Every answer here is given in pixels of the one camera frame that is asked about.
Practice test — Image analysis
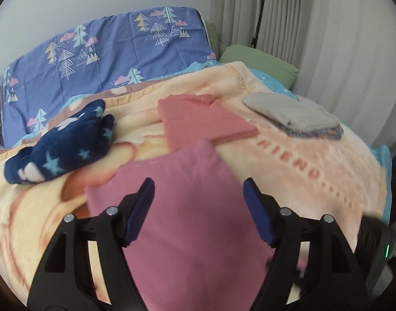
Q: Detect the green pillow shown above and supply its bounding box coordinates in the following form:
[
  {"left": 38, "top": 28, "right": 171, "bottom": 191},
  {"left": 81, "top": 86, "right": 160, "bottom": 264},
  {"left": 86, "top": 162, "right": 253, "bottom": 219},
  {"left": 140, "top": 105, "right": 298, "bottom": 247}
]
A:
[
  {"left": 219, "top": 45, "right": 299, "bottom": 88},
  {"left": 205, "top": 21, "right": 221, "bottom": 50}
]

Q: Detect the cream fleece blanket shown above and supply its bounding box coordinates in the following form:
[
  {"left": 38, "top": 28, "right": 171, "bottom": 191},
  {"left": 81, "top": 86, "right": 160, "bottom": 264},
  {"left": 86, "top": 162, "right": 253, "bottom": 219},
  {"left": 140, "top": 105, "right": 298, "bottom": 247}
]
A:
[{"left": 0, "top": 61, "right": 393, "bottom": 311}]

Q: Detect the navy star plush garment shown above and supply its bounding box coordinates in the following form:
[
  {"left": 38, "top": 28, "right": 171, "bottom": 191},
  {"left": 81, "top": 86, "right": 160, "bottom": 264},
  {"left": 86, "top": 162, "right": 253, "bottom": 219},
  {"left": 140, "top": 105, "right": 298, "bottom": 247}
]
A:
[{"left": 4, "top": 99, "right": 117, "bottom": 185}]

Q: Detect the pink garment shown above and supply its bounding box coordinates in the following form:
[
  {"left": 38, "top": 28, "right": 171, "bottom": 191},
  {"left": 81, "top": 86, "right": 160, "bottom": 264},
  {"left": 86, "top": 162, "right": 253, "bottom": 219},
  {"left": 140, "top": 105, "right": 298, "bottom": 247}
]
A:
[{"left": 86, "top": 140, "right": 309, "bottom": 311}]

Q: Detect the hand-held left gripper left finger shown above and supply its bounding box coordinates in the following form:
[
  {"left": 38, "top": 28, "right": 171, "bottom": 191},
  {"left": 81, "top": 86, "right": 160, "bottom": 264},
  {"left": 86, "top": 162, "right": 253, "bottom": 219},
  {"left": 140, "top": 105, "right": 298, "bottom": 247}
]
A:
[{"left": 27, "top": 178, "right": 155, "bottom": 311}]

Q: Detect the black floor lamp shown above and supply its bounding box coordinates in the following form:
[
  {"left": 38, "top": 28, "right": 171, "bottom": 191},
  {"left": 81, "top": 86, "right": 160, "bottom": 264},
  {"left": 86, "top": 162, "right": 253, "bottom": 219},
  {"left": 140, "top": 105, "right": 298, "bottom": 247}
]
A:
[{"left": 251, "top": 0, "right": 279, "bottom": 47}]

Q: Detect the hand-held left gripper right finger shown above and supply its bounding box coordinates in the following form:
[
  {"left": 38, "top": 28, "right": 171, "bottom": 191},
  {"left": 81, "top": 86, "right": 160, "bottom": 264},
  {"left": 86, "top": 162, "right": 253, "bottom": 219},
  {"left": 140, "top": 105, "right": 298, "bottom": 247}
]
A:
[{"left": 243, "top": 178, "right": 369, "bottom": 311}]

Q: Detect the coral folded garment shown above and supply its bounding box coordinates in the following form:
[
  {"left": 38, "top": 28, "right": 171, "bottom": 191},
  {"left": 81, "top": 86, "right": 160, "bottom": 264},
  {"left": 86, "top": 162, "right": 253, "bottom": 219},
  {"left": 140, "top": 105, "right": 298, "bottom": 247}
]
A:
[{"left": 157, "top": 94, "right": 258, "bottom": 151}]

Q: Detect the grey folded garment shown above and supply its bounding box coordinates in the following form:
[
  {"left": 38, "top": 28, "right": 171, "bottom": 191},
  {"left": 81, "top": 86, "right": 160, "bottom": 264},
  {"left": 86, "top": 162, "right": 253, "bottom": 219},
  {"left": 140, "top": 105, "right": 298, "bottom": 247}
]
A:
[{"left": 243, "top": 92, "right": 340, "bottom": 128}]

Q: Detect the patterned folded garment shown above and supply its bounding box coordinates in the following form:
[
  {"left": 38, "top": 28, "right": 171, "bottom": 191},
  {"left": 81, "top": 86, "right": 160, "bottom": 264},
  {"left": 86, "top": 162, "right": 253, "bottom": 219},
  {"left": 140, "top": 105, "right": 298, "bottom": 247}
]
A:
[{"left": 272, "top": 120, "right": 344, "bottom": 140}]

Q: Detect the blue tree-print pillow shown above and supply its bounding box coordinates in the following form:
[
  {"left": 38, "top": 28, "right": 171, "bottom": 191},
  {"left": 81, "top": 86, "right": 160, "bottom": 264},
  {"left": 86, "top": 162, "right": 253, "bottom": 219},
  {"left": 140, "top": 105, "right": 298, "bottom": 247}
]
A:
[{"left": 0, "top": 6, "right": 218, "bottom": 146}]

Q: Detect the grey pleated curtain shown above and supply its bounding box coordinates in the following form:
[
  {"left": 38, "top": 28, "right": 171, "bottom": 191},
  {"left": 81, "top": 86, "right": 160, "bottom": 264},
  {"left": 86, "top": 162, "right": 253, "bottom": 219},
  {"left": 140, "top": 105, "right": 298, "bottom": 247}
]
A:
[{"left": 211, "top": 0, "right": 396, "bottom": 156}]

